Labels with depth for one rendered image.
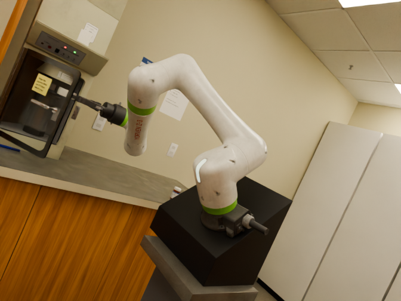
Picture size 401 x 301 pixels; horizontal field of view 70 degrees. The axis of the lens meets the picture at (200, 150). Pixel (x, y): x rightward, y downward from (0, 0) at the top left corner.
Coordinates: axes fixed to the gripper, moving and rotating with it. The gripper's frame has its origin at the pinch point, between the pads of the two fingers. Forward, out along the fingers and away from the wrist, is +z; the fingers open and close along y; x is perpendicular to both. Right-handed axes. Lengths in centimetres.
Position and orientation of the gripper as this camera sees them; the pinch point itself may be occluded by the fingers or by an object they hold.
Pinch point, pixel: (67, 94)
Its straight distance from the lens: 137.8
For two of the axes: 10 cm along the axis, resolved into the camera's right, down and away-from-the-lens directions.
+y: 5.6, 2.8, -7.8
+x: -4.2, 9.1, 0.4
